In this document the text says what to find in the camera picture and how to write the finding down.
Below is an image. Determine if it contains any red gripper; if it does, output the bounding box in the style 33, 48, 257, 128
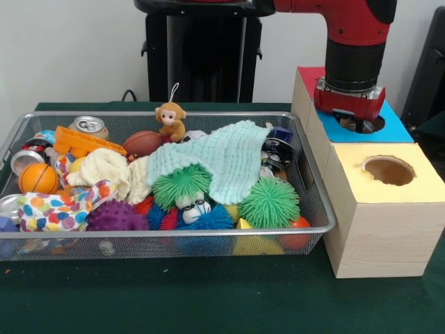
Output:
313, 78, 387, 132

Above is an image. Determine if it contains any wooden box with three holes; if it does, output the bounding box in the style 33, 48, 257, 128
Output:
292, 66, 445, 279

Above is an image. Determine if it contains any side table with green cloth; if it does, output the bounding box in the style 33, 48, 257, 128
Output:
416, 111, 445, 144

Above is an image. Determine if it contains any black upright panel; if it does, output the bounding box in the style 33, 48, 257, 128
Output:
403, 7, 445, 129

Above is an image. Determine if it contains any green spiky ball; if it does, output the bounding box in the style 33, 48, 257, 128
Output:
152, 164, 213, 211
238, 176, 301, 229

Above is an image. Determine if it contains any mint green cloth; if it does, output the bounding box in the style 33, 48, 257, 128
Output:
146, 120, 270, 206

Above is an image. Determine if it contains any brown monkey plush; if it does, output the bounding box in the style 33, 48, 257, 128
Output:
154, 83, 187, 143

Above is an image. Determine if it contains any small brown football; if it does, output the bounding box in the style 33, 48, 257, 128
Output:
124, 130, 165, 158

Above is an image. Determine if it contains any dark green tablecloth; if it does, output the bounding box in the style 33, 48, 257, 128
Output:
0, 102, 445, 334

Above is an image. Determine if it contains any cream cloth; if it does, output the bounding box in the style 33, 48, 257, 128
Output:
66, 148, 155, 206

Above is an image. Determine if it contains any purple spiky ball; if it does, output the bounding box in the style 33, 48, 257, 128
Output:
87, 200, 149, 232

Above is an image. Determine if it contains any orange plastic toy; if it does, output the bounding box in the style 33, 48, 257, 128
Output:
54, 126, 129, 157

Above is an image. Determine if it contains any polka dot cloth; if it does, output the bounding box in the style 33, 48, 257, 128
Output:
17, 180, 119, 232

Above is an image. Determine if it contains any small orange basketball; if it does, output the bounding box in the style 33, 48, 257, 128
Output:
19, 163, 61, 195

